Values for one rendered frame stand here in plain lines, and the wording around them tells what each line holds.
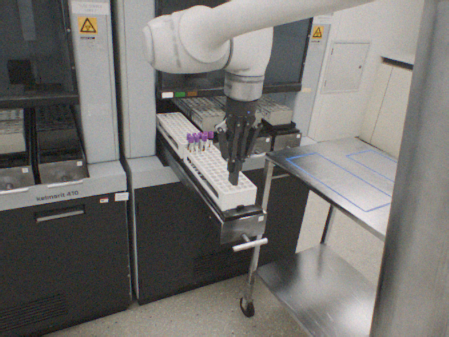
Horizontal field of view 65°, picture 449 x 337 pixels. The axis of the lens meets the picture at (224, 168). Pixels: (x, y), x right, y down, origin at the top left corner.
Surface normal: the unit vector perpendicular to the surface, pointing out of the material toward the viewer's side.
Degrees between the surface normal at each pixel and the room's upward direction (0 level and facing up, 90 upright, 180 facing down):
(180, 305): 0
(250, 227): 90
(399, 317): 90
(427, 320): 86
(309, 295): 0
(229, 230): 90
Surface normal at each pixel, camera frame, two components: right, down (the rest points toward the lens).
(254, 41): 0.44, 0.41
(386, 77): -0.90, 0.14
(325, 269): 0.08, -0.88
